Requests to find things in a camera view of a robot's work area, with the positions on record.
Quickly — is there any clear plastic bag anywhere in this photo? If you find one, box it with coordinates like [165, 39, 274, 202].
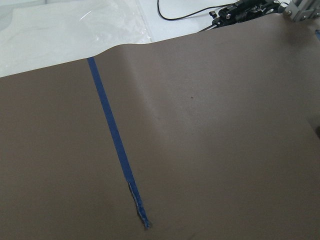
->
[0, 0, 152, 66]

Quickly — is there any aluminium frame post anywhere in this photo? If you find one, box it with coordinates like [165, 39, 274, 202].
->
[284, 0, 320, 22]

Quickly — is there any black cable bundle device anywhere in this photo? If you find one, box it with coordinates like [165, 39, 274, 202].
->
[199, 0, 289, 33]

